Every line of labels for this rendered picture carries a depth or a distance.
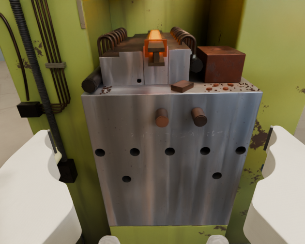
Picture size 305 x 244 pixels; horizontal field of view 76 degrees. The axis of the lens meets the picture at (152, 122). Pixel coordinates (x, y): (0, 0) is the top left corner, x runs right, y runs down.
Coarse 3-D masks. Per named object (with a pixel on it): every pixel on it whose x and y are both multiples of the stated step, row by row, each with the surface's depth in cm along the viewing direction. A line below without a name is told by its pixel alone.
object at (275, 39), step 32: (224, 0) 63; (256, 0) 49; (288, 0) 49; (224, 32) 64; (256, 32) 53; (288, 32) 53; (256, 64) 57; (288, 64) 57; (288, 96) 62; (256, 128) 68; (288, 128) 67; (256, 160) 74
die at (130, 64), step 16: (160, 32) 69; (128, 48) 46; (144, 48) 42; (176, 48) 43; (112, 64) 44; (128, 64) 44; (144, 64) 44; (176, 64) 43; (112, 80) 45; (128, 80) 45; (144, 80) 45; (160, 80) 45; (176, 80) 45
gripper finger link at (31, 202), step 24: (24, 144) 10; (48, 144) 11; (0, 168) 8; (24, 168) 8; (48, 168) 9; (0, 192) 7; (24, 192) 7; (48, 192) 7; (0, 216) 6; (24, 216) 6; (48, 216) 6; (72, 216) 7; (0, 240) 6; (24, 240) 6; (48, 240) 6; (72, 240) 7
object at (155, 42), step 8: (152, 32) 61; (144, 40) 40; (152, 40) 40; (160, 40) 40; (152, 48) 32; (160, 48) 32; (152, 56) 38; (160, 56) 38; (152, 64) 33; (160, 64) 33
